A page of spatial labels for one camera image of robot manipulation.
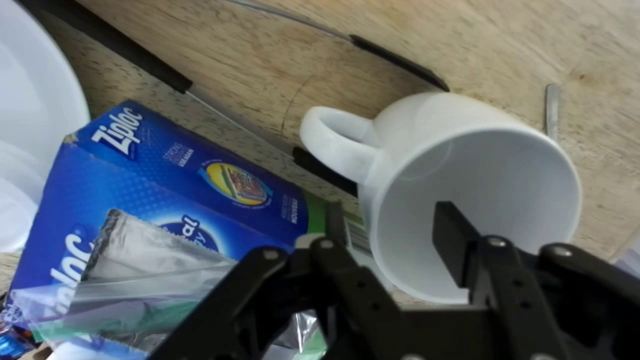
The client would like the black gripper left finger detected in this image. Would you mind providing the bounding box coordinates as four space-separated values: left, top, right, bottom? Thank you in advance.
148 239 403 360

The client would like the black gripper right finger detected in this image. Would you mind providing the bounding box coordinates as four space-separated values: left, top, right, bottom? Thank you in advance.
432 201 640 360

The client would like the white ceramic mug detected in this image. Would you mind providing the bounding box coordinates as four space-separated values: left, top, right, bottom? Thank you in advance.
300 92 582 304

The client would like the green-edged clear ziploc bag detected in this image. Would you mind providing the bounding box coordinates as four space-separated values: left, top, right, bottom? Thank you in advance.
5 208 327 360

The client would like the blue Ziploc box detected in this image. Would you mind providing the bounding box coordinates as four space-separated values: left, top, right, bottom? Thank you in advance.
0 100 372 360

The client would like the metal fork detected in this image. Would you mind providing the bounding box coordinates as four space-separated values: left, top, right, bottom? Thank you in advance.
543 83 562 139

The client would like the white plate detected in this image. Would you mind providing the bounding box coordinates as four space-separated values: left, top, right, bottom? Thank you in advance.
0 0 89 252

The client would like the black-handled knife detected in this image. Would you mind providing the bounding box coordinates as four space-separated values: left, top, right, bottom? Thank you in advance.
15 0 361 197
225 0 451 94

